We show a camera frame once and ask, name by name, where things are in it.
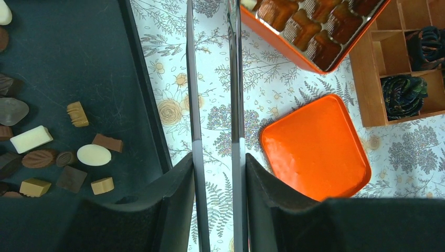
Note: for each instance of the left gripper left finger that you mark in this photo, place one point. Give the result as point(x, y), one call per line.
point(156, 218)

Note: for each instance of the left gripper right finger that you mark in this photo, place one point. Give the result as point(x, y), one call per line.
point(282, 219)

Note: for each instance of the white handled metal tongs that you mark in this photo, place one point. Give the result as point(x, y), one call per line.
point(238, 149)

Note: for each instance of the tan round chocolate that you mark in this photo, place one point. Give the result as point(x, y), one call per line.
point(102, 186)

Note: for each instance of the brown rectangular chocolate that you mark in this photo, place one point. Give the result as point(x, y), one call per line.
point(108, 142)

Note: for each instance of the white oval chocolate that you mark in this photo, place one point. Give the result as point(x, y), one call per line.
point(94, 155)

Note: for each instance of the tan ridged chocolate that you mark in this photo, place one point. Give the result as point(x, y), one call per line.
point(77, 115)

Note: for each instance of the tan cube chocolate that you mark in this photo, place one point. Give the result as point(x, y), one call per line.
point(33, 187)

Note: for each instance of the brown leaf chocolate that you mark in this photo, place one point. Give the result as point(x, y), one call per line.
point(40, 158)

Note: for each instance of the white rectangular chocolate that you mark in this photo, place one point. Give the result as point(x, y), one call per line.
point(31, 139)

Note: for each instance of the grey teardrop chocolate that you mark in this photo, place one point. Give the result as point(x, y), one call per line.
point(12, 111)

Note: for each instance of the orange chocolate box with tray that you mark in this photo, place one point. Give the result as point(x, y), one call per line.
point(316, 35)

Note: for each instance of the orange box lid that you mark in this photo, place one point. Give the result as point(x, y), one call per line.
point(316, 150)

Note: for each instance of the dark rolled tie left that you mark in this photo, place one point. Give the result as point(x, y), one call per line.
point(403, 95)

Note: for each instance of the dark rolled tie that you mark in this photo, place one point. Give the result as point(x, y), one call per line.
point(403, 95)
point(426, 48)

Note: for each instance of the wooden compartment organizer box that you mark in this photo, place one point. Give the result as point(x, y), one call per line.
point(382, 52)

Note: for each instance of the dark rolled tie right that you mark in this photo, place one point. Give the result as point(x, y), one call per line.
point(426, 48)

